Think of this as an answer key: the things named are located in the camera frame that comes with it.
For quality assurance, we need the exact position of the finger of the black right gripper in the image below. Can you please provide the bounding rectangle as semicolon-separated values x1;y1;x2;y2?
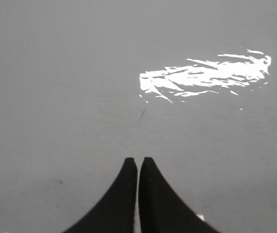
65;158;137;233
138;157;217;233

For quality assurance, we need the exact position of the white whiteboard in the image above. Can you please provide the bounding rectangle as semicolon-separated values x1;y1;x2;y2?
0;0;277;233

